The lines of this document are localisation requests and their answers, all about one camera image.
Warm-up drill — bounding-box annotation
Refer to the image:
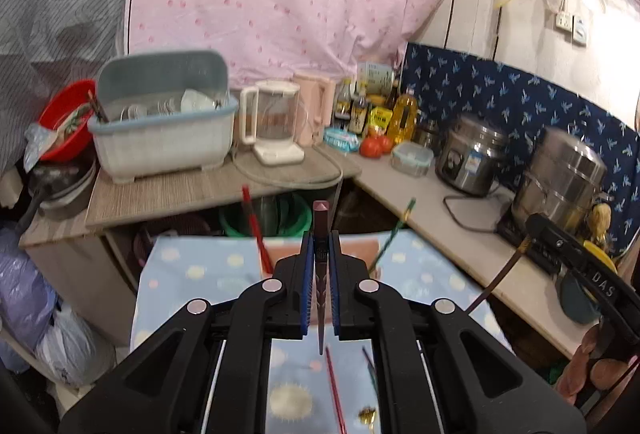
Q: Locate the pink perforated utensil basket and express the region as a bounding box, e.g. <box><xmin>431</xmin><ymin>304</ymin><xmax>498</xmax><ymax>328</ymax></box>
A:
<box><xmin>259</xmin><ymin>232</ymin><xmax>386</xmax><ymax>280</ymax></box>

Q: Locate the black power cable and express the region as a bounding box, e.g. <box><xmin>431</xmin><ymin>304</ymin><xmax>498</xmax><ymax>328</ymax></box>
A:
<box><xmin>442</xmin><ymin>185</ymin><xmax>516</xmax><ymax>235</ymax></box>

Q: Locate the dark brown chopstick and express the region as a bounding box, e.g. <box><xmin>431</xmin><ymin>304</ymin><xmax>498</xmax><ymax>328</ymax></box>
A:
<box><xmin>465</xmin><ymin>236</ymin><xmax>533</xmax><ymax>315</ymax></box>

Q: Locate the purple plastic bag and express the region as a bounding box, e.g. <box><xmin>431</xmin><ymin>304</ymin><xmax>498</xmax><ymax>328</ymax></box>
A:
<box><xmin>1</xmin><ymin>227</ymin><xmax>58</xmax><ymax>380</ymax></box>

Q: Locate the blue patterned backsplash cloth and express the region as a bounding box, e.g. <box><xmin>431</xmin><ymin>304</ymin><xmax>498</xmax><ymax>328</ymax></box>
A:
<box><xmin>401</xmin><ymin>43</ymin><xmax>639</xmax><ymax>255</ymax></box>

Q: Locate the steel rice cooker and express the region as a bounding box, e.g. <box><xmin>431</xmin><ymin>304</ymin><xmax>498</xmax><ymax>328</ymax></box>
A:
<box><xmin>436</xmin><ymin>113</ymin><xmax>509</xmax><ymax>197</ymax></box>

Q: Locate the clear food container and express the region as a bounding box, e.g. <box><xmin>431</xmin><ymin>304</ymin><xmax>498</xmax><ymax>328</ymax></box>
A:
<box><xmin>390</xmin><ymin>142</ymin><xmax>434</xmax><ymax>177</ymax></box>

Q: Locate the blue planet print tablecloth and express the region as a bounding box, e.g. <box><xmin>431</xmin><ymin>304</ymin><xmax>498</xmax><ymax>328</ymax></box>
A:
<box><xmin>130</xmin><ymin>232</ymin><xmax>480</xmax><ymax>433</ymax></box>

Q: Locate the white carton box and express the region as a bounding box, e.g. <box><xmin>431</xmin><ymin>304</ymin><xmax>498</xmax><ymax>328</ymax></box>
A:
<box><xmin>357</xmin><ymin>62</ymin><xmax>395</xmax><ymax>96</ymax></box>

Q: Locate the black induction cooker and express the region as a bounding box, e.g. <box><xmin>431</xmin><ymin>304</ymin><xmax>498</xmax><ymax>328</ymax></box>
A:
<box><xmin>496</xmin><ymin>205</ymin><xmax>576</xmax><ymax>276</ymax></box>

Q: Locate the green plastic bucket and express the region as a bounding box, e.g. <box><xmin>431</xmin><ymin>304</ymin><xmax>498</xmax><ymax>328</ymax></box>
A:
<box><xmin>219</xmin><ymin>192</ymin><xmax>312</xmax><ymax>238</ymax></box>

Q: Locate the green chopstick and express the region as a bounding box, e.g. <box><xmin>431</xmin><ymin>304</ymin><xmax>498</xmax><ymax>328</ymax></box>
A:
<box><xmin>361</xmin><ymin>346</ymin><xmax>378</xmax><ymax>396</ymax></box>

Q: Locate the clear glass kettle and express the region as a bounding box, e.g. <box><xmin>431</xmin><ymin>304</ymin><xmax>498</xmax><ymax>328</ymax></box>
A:
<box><xmin>238</xmin><ymin>80</ymin><xmax>305</xmax><ymax>166</ymax></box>

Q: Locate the blue tissue packet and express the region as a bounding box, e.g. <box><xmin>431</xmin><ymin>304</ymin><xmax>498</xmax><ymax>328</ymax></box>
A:
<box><xmin>323</xmin><ymin>128</ymin><xmax>360</xmax><ymax>154</ymax></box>

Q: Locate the dark green bowl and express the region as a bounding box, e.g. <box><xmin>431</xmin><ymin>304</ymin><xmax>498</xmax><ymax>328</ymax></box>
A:
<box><xmin>555</xmin><ymin>272</ymin><xmax>600</xmax><ymax>324</ymax></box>

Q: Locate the red tomato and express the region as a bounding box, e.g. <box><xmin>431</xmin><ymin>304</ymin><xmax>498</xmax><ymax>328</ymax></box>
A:
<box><xmin>359</xmin><ymin>136</ymin><xmax>383</xmax><ymax>159</ymax></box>
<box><xmin>378</xmin><ymin>135</ymin><xmax>395</xmax><ymax>154</ymax></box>

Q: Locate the red plastic basin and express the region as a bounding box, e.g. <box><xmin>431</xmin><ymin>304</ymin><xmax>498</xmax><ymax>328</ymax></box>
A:
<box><xmin>38</xmin><ymin>80</ymin><xmax>96</xmax><ymax>163</ymax></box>

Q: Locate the maroon chopstick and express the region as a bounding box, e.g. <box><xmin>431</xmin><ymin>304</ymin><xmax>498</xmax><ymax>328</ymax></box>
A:
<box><xmin>312</xmin><ymin>200</ymin><xmax>330</xmax><ymax>355</ymax></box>

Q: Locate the white plastic bag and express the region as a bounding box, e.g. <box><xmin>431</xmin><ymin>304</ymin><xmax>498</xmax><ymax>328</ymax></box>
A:
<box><xmin>36</xmin><ymin>303</ymin><xmax>116</xmax><ymax>388</ymax></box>

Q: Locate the yellow cooking oil bottle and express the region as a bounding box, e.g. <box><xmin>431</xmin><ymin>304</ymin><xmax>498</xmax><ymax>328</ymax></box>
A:
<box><xmin>386</xmin><ymin>87</ymin><xmax>419</xmax><ymax>145</ymax></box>

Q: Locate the yellow seasoning packet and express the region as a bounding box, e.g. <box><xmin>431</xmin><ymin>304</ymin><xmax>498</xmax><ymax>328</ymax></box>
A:
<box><xmin>368</xmin><ymin>107</ymin><xmax>393</xmax><ymax>136</ymax></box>

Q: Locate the grey striped cloth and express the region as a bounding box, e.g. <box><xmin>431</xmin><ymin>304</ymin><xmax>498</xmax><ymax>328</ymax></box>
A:
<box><xmin>1</xmin><ymin>0</ymin><xmax>125</xmax><ymax>171</ymax></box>

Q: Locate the pink electric kettle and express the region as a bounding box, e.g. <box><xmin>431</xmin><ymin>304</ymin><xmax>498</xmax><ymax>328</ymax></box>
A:
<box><xmin>292</xmin><ymin>72</ymin><xmax>335</xmax><ymax>147</ymax></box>

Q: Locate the large steel steamer pot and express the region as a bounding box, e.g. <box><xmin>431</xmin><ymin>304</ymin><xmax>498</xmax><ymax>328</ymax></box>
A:
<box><xmin>511</xmin><ymin>126</ymin><xmax>608</xmax><ymax>234</ymax></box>

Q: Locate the gold flower spoon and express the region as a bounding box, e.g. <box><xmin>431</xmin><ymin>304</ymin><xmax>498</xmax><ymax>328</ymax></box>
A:
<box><xmin>358</xmin><ymin>407</ymin><xmax>376</xmax><ymax>434</ymax></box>

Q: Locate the green chopstick single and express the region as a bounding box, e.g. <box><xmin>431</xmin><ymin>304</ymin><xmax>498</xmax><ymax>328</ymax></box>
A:
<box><xmin>368</xmin><ymin>198</ymin><xmax>416</xmax><ymax>275</ymax></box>

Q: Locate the red chopstick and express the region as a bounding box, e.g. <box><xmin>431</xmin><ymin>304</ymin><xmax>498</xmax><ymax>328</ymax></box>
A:
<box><xmin>324</xmin><ymin>346</ymin><xmax>348</xmax><ymax>434</ymax></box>
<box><xmin>242</xmin><ymin>185</ymin><xmax>273</xmax><ymax>277</ymax></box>

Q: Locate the grey dish drainer box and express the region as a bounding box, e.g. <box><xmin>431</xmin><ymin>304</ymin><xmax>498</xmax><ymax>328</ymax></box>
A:
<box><xmin>88</xmin><ymin>50</ymin><xmax>239</xmax><ymax>184</ymax></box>

